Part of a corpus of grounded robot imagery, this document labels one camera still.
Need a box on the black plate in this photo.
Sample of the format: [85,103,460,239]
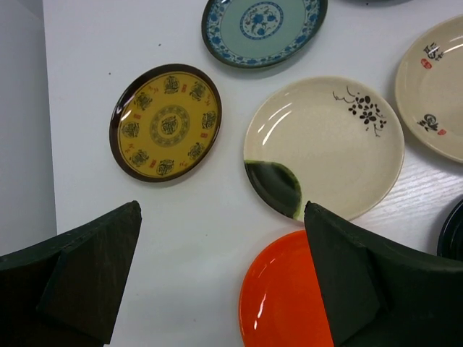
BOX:
[437,200,463,261]

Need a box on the cream plate with green patch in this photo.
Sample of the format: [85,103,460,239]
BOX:
[243,76,404,221]

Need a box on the blue floral porcelain plate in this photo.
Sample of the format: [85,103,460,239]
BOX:
[201,0,328,69]

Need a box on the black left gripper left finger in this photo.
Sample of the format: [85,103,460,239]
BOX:
[1,201,142,346]

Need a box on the cream plate with calligraphy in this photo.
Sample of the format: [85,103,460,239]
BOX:
[394,15,462,163]

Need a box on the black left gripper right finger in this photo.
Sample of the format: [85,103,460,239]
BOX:
[304,202,462,346]

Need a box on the orange plate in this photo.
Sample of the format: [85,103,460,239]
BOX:
[238,229,334,347]

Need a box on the yellow patterned brown-rim plate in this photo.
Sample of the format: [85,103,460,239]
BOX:
[109,64,222,182]

